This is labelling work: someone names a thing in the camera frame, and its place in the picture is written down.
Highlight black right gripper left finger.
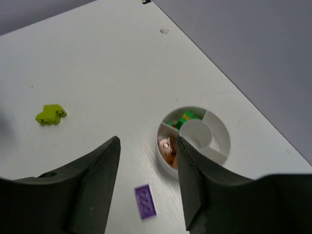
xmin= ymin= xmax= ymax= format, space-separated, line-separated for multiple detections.
xmin=0 ymin=136 xmax=121 ymax=234

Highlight white round divided container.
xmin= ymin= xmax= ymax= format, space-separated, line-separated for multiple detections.
xmin=156 ymin=106 xmax=231 ymax=179

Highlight lime green arch lego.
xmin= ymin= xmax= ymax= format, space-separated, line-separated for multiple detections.
xmin=35 ymin=104 xmax=67 ymax=125

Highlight green lego brick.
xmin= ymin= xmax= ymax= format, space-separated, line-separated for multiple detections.
xmin=173 ymin=110 xmax=200 ymax=130

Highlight purple lego plate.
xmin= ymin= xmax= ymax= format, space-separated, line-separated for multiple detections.
xmin=135 ymin=184 xmax=156 ymax=220

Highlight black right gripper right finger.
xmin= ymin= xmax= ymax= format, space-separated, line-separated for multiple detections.
xmin=176 ymin=137 xmax=312 ymax=234

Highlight orange lego plate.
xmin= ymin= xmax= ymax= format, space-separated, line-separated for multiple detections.
xmin=158 ymin=137 xmax=177 ymax=169

